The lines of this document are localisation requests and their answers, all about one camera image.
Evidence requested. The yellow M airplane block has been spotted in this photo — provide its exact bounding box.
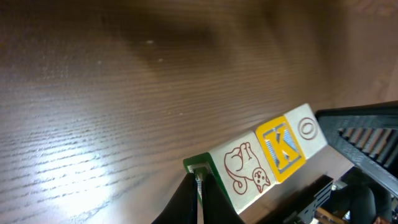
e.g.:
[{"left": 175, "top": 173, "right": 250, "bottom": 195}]
[{"left": 284, "top": 103, "right": 328, "bottom": 159}]

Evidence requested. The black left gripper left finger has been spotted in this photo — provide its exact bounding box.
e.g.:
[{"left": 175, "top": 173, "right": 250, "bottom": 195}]
[{"left": 152, "top": 173, "right": 198, "bottom": 224}]

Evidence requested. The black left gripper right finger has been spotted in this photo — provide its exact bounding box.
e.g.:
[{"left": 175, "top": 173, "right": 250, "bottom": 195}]
[{"left": 201, "top": 174, "right": 244, "bottom": 224}]

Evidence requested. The green Z cat block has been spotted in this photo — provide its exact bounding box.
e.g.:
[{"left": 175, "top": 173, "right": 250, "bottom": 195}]
[{"left": 183, "top": 131, "right": 277, "bottom": 214}]

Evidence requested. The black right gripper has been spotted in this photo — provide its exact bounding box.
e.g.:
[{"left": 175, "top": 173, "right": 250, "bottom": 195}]
[{"left": 261, "top": 101, "right": 397, "bottom": 223}]

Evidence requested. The yellow K block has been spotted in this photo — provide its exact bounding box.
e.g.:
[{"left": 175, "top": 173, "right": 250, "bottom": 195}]
[{"left": 255, "top": 116, "right": 306, "bottom": 183}]

